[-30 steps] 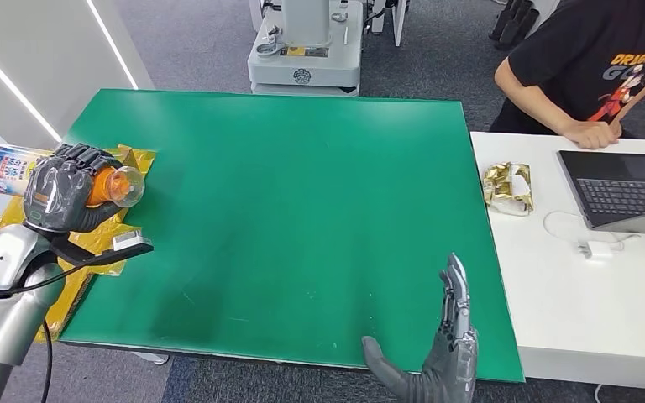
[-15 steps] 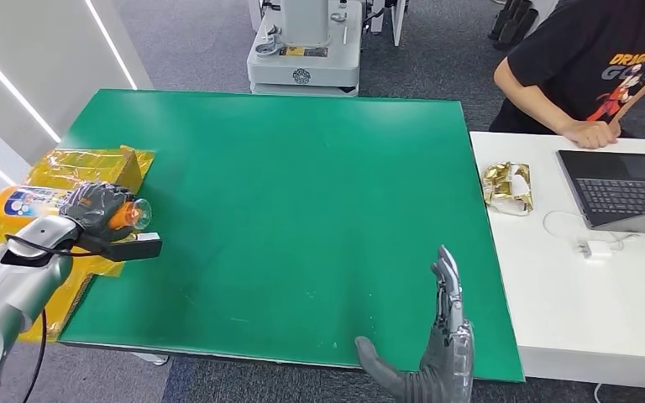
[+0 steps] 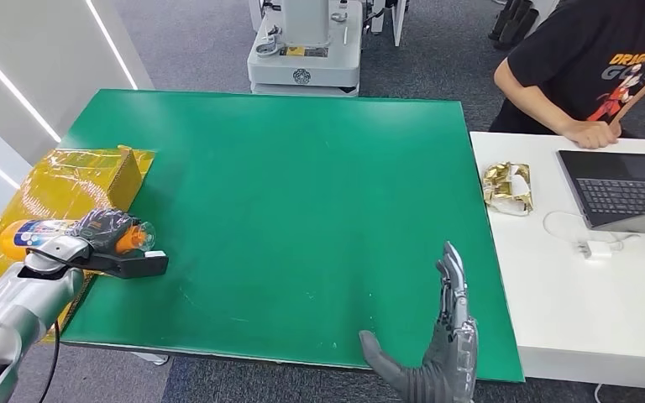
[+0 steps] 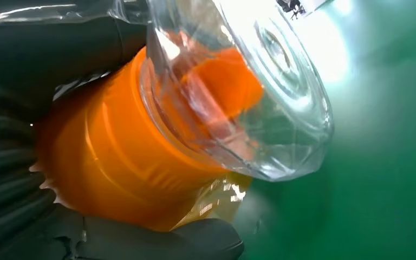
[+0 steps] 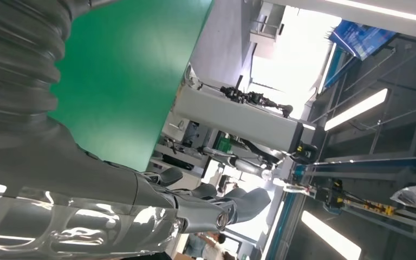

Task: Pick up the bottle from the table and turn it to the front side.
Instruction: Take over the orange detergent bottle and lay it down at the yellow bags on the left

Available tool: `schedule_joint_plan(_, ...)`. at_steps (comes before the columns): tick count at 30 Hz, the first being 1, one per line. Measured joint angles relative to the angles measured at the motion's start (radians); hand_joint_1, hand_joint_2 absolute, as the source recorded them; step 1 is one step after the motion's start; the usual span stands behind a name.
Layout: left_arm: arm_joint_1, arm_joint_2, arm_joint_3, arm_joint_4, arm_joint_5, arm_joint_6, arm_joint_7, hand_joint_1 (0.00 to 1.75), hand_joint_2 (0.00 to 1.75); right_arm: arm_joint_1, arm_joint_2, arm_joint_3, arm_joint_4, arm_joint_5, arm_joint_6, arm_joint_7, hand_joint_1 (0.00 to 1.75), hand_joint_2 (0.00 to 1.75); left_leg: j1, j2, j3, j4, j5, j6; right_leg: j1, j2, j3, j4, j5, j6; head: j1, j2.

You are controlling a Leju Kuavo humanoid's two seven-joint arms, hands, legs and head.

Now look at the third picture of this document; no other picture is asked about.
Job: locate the black chair legs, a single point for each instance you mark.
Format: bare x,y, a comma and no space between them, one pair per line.
513,25

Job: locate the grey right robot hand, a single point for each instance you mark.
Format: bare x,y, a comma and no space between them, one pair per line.
445,361

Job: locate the cardboard box in yellow film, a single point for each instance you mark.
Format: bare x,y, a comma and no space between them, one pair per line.
72,183

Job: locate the green table mat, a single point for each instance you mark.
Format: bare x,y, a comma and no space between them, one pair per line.
300,194

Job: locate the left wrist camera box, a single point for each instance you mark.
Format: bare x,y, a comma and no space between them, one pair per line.
144,266

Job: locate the orange bottle with printed label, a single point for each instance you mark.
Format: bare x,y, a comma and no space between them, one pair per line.
27,233

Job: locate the person's right hand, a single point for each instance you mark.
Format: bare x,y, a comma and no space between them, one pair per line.
590,133

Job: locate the person's right forearm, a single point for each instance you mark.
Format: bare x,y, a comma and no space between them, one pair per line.
527,99

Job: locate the white wheeled machine base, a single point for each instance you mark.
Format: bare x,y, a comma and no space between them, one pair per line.
303,55

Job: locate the white desk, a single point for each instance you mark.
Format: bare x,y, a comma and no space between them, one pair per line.
578,311

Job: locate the crumpled gold foil wrapper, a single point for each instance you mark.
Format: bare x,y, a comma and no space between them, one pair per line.
506,188

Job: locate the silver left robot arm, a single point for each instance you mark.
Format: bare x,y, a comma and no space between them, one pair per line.
16,311

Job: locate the white charger adapter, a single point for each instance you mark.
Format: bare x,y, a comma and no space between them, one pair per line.
594,250

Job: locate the dark grey laptop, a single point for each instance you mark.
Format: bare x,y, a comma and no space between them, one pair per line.
623,194

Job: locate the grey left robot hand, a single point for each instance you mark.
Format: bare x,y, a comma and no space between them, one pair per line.
102,228

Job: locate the white stand leg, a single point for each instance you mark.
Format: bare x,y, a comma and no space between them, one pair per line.
398,22

